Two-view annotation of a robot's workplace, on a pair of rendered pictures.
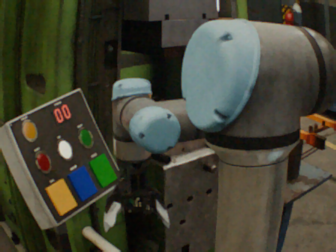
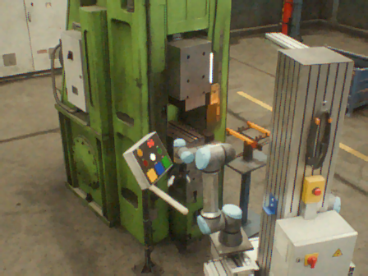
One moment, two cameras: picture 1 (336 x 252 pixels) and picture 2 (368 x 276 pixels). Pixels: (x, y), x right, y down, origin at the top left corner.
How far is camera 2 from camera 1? 194 cm
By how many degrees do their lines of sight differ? 8
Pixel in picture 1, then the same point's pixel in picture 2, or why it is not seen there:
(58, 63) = (141, 117)
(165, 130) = (190, 158)
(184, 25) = (194, 99)
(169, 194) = (188, 167)
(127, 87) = (178, 143)
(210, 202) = not seen: hidden behind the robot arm
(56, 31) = (139, 103)
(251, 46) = (208, 155)
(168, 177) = not seen: hidden behind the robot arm
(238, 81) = (204, 163)
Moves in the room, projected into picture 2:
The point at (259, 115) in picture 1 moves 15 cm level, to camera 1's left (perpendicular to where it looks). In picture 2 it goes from (209, 167) to (181, 167)
